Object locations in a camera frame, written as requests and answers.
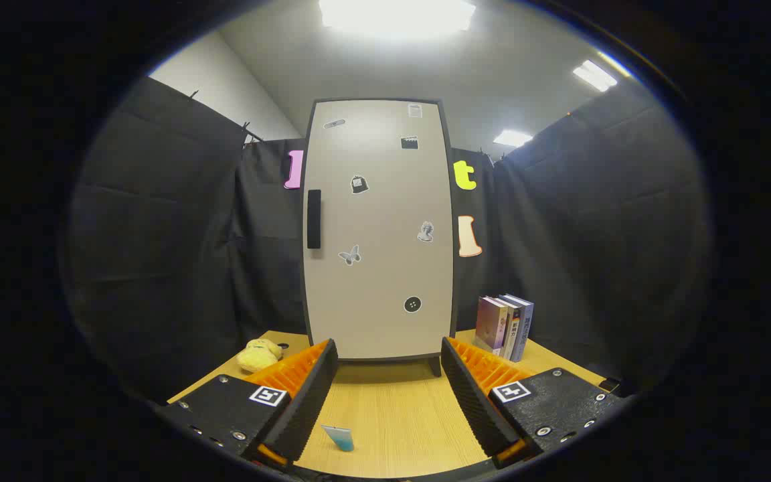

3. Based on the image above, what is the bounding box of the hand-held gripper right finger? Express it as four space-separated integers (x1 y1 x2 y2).
440 337 627 469

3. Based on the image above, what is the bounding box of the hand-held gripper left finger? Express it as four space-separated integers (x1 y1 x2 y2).
158 338 339 469

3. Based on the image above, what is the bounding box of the white blue tube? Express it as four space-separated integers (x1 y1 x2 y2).
321 424 355 452

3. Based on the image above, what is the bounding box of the black door handle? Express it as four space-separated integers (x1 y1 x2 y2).
307 189 322 250

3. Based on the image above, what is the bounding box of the beige cabinet door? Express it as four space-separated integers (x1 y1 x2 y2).
304 100 455 361

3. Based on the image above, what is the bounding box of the dark grey cabinet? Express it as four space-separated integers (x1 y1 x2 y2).
300 98 461 377

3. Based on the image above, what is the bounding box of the yellow plush toy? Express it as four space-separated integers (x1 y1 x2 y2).
236 339 284 373

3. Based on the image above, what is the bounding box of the white spine book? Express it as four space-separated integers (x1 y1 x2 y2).
498 297 521 360

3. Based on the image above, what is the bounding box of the black backdrop cloth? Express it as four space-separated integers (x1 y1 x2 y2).
68 77 711 402

